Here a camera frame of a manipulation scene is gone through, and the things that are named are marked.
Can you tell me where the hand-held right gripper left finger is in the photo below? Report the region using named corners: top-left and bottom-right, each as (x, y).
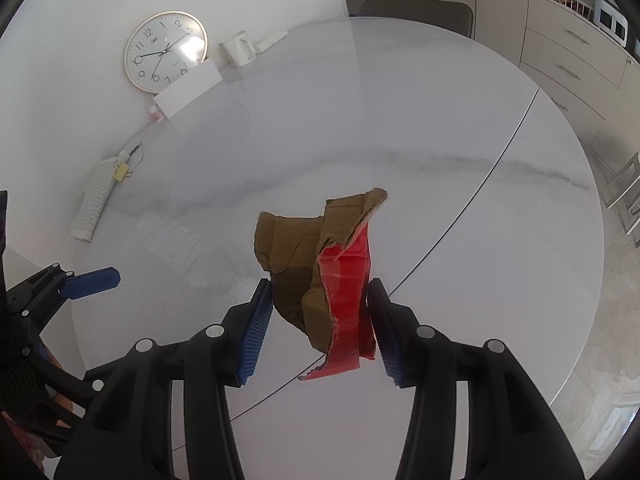
top-left (52, 280), bottom-right (275, 480)

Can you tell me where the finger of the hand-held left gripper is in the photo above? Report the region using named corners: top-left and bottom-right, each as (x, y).
top-left (30, 352), bottom-right (128, 411)
top-left (20, 263), bottom-right (121, 322)

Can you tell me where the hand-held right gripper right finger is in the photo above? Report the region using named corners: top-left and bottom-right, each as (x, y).
top-left (366, 277), bottom-right (586, 480)

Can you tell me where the torn red brown cardboard piece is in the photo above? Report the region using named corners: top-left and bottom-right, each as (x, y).
top-left (253, 188), bottom-right (389, 382)

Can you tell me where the white knitted pouch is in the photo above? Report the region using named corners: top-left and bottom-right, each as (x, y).
top-left (70, 156), bottom-right (132, 241)

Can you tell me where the clear plastic bottle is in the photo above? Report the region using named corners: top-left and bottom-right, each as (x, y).
top-left (137, 210), bottom-right (263, 311)

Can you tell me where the white card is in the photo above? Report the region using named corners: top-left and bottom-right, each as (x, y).
top-left (153, 58), bottom-right (223, 120)

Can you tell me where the round gold rimmed clock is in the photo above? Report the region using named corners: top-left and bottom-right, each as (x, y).
top-left (123, 11), bottom-right (207, 95)

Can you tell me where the white mug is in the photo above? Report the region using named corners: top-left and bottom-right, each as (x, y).
top-left (220, 31), bottom-right (257, 68)

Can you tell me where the grey stool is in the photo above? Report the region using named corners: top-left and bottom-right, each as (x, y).
top-left (605, 152), bottom-right (640, 211)
top-left (620, 195), bottom-right (640, 248)

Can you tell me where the grey chair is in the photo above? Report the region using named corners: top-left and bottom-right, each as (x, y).
top-left (357, 0), bottom-right (473, 38)

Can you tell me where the beige drawer cabinet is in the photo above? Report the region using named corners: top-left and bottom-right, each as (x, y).
top-left (520, 0), bottom-right (633, 136)

